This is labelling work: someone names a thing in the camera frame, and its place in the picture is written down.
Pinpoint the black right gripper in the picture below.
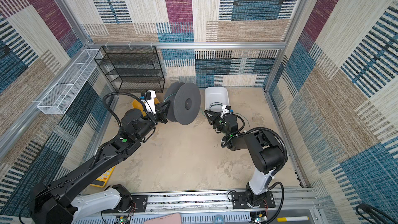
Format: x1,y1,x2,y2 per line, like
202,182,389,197
205,109,230,136

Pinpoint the grey perforated cable spool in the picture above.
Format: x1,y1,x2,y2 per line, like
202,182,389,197
164,82,201,125

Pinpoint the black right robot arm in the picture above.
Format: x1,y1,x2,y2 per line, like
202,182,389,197
204,111,288,208

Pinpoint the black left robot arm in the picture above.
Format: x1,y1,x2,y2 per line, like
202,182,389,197
27,91,173,224

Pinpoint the white plastic tub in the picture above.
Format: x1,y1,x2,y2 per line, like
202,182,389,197
204,87,230,112

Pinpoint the yellow plastic tub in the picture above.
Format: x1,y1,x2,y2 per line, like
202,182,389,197
132,97,160,117

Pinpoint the yellow perforated plastic piece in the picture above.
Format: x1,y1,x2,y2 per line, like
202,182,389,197
90,166,115,188

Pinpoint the pink object at bottom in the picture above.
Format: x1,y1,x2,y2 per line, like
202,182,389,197
145,213,182,224

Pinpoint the yellow white marker pen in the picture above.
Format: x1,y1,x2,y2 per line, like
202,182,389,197
277,216,310,223

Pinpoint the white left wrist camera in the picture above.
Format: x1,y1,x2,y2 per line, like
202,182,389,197
140,90,156,114

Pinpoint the black wire mesh shelf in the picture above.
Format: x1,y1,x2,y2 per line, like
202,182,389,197
94,46,165,92

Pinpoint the white wire mesh basket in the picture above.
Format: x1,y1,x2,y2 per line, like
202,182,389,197
37,49,98,115

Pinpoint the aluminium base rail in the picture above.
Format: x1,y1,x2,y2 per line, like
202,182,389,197
79,186,328,224

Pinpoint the black cable bottom right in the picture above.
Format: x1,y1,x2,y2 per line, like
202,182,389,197
355,203,398,224

